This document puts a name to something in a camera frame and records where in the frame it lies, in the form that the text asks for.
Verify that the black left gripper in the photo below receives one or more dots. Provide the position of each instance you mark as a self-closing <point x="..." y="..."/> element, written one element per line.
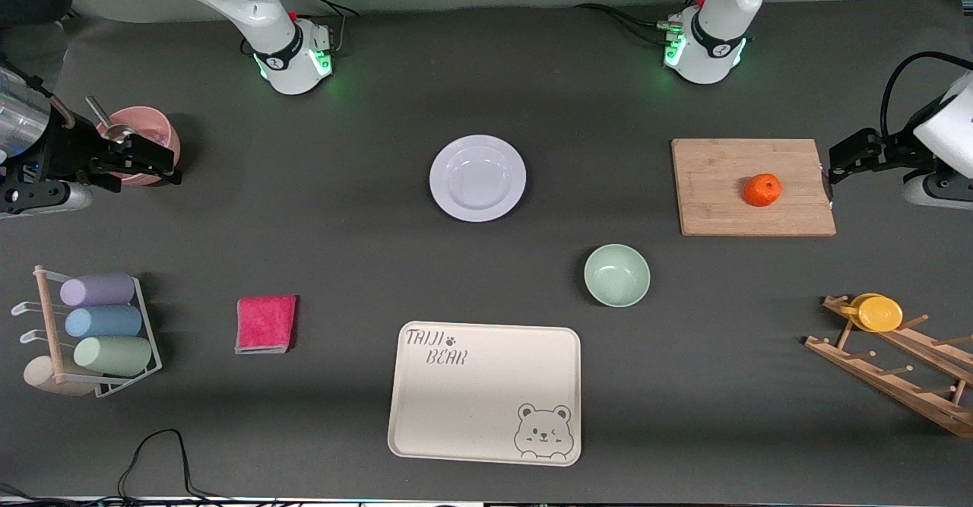
<point x="895" y="151"/>

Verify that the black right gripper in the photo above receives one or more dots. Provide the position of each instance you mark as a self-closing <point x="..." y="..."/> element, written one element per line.
<point x="67" y="156"/>

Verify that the orange fruit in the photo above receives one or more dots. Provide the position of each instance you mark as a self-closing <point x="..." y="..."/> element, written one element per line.
<point x="762" y="190"/>

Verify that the pale lavender round plate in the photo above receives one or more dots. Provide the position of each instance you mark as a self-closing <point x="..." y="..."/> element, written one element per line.
<point x="477" y="179"/>

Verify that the cream tray with bear print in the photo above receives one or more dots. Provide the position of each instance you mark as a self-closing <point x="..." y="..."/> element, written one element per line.
<point x="471" y="400"/>

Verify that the pink bowl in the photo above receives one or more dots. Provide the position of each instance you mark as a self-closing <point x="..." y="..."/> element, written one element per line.
<point x="163" y="131"/>

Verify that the metal scoop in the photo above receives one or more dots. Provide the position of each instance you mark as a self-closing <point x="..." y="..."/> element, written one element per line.
<point x="114" y="131"/>

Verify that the wooden cutting board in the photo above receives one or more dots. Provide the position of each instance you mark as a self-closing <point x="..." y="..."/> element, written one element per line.
<point x="722" y="195"/>

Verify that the purple cup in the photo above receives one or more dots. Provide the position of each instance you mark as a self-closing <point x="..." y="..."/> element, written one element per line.
<point x="99" y="290"/>

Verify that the yellow cup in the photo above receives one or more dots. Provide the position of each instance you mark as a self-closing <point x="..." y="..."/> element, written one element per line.
<point x="880" y="315"/>

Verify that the blue cup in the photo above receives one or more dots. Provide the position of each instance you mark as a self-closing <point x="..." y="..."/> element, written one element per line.
<point x="105" y="322"/>

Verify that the green cup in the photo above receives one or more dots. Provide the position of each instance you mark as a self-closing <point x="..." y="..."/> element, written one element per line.
<point x="114" y="355"/>

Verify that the pink folded cloth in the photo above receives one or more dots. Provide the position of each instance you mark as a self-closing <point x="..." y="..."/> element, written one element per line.
<point x="266" y="324"/>

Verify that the wooden peg dish rack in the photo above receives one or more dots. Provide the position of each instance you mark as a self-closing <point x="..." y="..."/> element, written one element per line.
<point x="874" y="374"/>

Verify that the beige cup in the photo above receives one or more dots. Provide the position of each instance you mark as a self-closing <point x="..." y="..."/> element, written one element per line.
<point x="38" y="376"/>

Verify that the light green bowl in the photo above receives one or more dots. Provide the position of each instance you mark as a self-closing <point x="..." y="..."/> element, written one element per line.
<point x="616" y="275"/>

